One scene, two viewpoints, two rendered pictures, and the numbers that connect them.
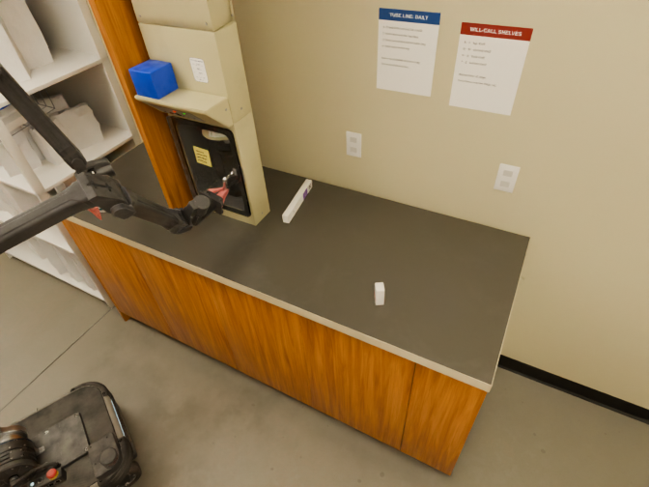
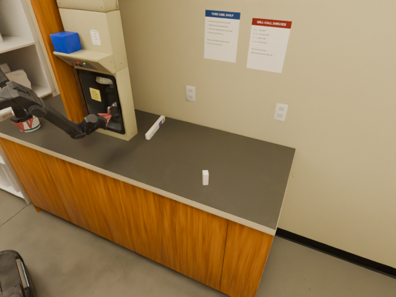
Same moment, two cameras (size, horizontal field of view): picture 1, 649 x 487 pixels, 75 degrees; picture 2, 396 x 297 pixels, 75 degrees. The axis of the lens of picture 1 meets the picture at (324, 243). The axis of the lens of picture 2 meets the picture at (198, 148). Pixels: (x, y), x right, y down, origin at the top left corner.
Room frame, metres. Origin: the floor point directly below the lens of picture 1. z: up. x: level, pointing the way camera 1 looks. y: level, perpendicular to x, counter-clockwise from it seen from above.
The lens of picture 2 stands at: (-0.10, -0.01, 1.93)
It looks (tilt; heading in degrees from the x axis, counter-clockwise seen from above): 36 degrees down; 353
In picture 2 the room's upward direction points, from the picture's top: 1 degrees clockwise
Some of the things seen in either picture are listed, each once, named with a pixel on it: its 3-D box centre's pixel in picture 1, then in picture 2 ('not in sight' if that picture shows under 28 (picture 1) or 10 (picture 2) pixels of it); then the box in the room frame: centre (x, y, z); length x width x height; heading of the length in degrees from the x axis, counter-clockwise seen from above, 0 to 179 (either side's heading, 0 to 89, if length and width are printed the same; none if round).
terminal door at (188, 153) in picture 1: (211, 168); (101, 102); (1.44, 0.43, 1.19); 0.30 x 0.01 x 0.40; 59
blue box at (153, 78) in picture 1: (154, 78); (66, 42); (1.45, 0.54, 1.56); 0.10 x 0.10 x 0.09; 59
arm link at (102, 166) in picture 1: (92, 165); not in sight; (1.35, 0.82, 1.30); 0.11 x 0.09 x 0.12; 123
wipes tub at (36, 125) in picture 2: not in sight; (26, 118); (1.60, 1.00, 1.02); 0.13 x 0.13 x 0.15
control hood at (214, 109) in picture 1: (183, 110); (84, 62); (1.40, 0.45, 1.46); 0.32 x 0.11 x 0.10; 59
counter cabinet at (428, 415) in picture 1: (281, 291); (143, 187); (1.42, 0.24, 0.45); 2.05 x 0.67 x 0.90; 59
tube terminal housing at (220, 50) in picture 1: (224, 123); (111, 75); (1.56, 0.36, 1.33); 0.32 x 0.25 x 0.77; 59
